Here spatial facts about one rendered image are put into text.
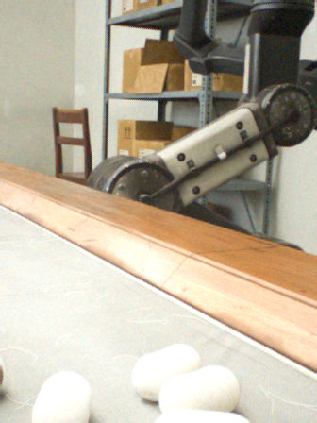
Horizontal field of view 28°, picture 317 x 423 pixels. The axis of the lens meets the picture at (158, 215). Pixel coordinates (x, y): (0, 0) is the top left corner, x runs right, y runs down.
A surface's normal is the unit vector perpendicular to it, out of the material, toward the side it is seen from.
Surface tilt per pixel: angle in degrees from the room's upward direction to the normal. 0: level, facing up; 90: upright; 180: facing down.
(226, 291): 45
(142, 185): 89
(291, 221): 90
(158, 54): 109
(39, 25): 90
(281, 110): 89
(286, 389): 0
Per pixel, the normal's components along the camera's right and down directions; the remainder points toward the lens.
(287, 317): -0.60, -0.67
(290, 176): -0.87, 0.04
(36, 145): 0.49, 0.15
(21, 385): 0.04, -0.99
